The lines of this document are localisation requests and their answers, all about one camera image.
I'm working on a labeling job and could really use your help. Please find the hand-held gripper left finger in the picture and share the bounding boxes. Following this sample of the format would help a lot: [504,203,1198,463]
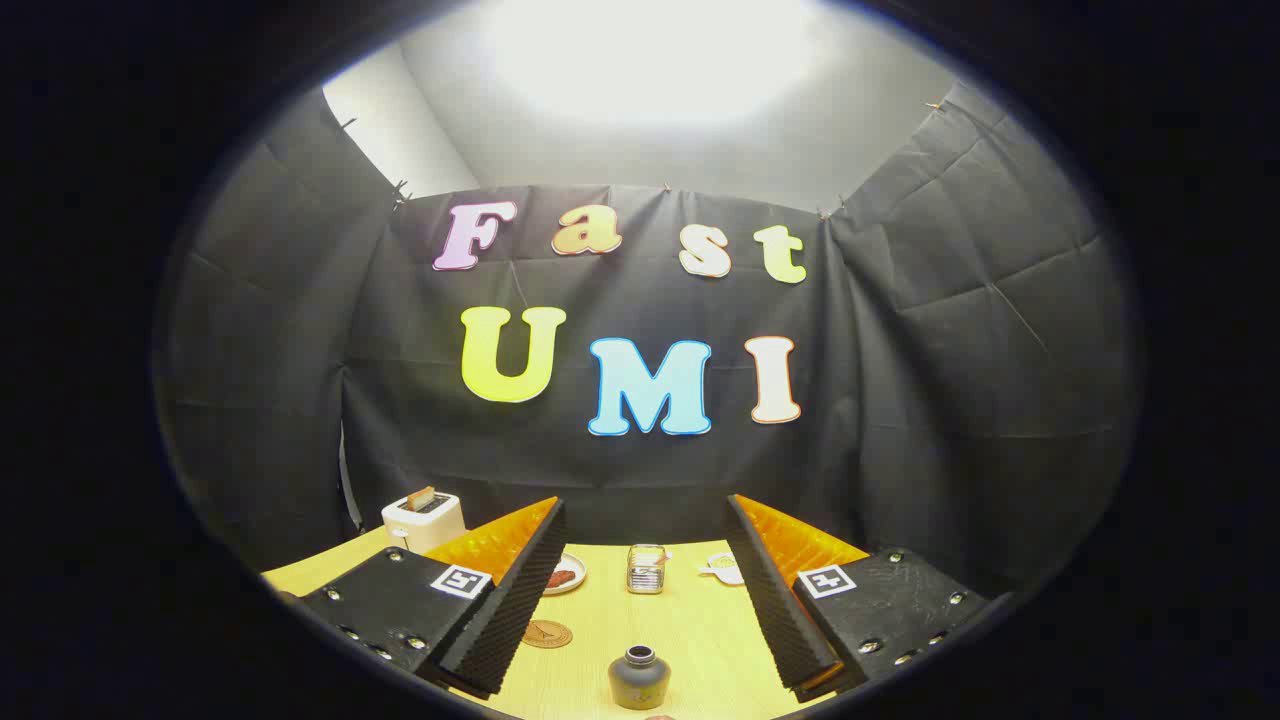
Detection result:
[298,496,568,699]

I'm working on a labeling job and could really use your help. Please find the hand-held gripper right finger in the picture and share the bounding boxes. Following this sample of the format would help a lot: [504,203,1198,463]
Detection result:
[725,493,1001,703]

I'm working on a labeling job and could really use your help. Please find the silver juice bottle green label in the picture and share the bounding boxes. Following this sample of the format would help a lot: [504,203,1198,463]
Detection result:
[608,645,670,711]

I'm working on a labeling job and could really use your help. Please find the white round plate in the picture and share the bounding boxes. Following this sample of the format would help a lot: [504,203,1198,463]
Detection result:
[543,553,588,597]

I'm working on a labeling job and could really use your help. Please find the light wooden table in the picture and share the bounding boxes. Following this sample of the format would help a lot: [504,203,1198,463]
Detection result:
[262,527,851,720]

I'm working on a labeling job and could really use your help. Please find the white toaster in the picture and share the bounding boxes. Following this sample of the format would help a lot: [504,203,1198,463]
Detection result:
[381,490,467,554]

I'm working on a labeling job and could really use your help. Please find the black backdrop cloth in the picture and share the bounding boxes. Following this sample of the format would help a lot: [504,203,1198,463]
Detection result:
[155,80,1141,601]

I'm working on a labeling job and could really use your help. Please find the metal wire utensil holder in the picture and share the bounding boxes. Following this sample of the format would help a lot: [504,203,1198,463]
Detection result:
[627,544,669,595]

